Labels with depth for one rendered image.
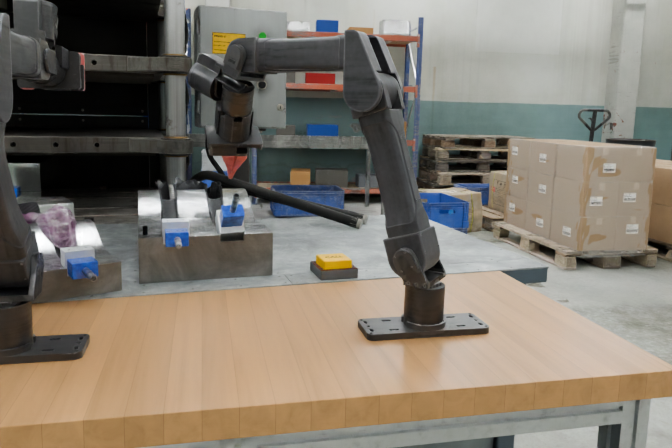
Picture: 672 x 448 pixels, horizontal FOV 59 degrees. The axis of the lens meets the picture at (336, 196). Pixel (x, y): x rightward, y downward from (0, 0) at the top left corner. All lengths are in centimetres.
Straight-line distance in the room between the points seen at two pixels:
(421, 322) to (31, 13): 76
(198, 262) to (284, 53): 45
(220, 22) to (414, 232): 132
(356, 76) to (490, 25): 759
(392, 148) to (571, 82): 805
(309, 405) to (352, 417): 6
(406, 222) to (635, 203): 416
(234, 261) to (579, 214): 382
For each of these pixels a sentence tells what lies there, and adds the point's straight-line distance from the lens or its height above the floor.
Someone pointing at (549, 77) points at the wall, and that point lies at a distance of 877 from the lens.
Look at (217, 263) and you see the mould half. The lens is 120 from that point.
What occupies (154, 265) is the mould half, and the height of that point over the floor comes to 83.
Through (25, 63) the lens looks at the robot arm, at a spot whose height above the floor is 119.
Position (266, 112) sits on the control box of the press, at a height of 113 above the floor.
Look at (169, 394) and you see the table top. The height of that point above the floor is 80.
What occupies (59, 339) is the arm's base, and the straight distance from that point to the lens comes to 94.
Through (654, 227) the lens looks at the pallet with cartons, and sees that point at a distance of 560.
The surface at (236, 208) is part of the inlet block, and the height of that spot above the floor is 95.
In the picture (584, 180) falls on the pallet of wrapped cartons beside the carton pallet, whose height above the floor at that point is 68.
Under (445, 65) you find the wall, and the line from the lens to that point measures 822.
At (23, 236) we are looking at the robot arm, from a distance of 88.
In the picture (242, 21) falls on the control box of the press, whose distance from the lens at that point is 207.
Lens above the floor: 114
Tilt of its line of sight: 8 degrees down
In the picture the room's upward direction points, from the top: 1 degrees clockwise
